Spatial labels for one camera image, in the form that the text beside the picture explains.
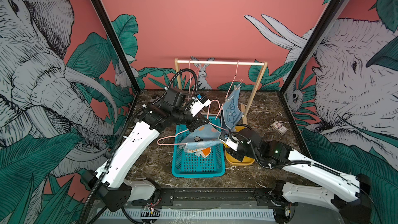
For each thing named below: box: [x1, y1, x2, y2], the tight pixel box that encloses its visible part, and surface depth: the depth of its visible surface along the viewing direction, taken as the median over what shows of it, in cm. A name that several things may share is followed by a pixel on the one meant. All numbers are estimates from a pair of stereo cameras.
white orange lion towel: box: [194, 146, 212, 159], surface depth 90 cm
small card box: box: [270, 120, 289, 136], surface depth 100 cm
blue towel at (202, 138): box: [178, 123, 222, 153], surface depth 89 cm
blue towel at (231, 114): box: [220, 84, 244, 132], surface depth 95 cm
